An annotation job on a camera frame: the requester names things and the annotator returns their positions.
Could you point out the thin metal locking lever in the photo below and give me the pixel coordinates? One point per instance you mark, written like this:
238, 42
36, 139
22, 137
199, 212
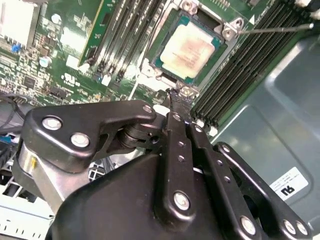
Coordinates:
275, 28
133, 88

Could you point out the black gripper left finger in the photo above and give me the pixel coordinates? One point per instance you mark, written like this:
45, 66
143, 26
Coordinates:
75, 125

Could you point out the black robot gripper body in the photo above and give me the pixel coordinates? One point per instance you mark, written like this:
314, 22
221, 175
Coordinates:
112, 207

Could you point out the silver topped CPU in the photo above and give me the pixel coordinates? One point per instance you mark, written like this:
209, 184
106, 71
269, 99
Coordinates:
187, 50

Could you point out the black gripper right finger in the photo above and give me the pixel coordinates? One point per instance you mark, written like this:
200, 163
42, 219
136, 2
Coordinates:
225, 180

